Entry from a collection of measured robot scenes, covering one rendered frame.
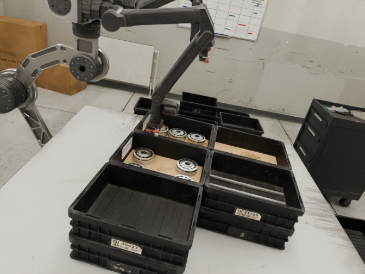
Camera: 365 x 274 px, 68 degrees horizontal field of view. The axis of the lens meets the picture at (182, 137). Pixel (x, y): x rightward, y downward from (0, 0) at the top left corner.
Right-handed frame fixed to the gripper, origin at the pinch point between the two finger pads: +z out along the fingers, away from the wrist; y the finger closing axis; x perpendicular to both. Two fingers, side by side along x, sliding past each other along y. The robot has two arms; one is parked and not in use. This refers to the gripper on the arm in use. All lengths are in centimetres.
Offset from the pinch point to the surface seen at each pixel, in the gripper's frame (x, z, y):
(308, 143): -118, 34, 128
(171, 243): -27, -2, -67
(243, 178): -50, 6, -8
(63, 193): 27, 17, -39
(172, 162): -14.3, 4.9, -12.1
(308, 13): -116, -79, 317
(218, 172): -37.4, 5.7, -9.3
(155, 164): -7.0, 4.8, -17.5
